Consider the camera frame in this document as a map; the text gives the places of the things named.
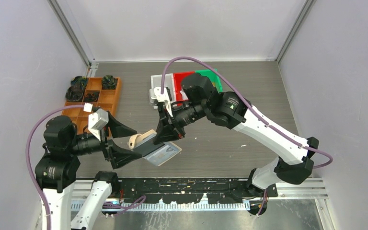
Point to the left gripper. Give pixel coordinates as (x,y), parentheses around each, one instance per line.
(117,155)

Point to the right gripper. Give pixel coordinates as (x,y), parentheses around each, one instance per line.
(168,128)

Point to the clear card sleeve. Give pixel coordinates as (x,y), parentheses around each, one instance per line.
(157,154)

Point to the beige card holder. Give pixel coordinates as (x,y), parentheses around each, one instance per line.
(136,139)

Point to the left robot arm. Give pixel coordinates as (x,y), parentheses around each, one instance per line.
(56,172)

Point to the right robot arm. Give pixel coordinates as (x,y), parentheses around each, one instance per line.
(293,164)

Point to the orange wooden compartment tray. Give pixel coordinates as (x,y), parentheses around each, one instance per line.
(108,100)

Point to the dark fabric bundle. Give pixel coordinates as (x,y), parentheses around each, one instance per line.
(109,82)
(79,81)
(91,96)
(74,94)

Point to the white plastic bin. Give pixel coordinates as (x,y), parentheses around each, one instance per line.
(155,81)

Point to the red plastic bin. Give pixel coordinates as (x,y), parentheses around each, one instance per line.
(178,77)

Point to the green plastic bin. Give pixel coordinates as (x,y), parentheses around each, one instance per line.
(214,78)

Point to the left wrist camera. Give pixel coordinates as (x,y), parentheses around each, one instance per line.
(97,121)

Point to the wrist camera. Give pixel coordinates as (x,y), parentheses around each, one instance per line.
(159,99)
(97,121)

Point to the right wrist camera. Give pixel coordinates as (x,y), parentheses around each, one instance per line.
(159,99)

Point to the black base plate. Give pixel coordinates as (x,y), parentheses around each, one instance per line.
(188,194)

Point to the aluminium rail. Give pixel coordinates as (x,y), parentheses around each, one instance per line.
(312,188)

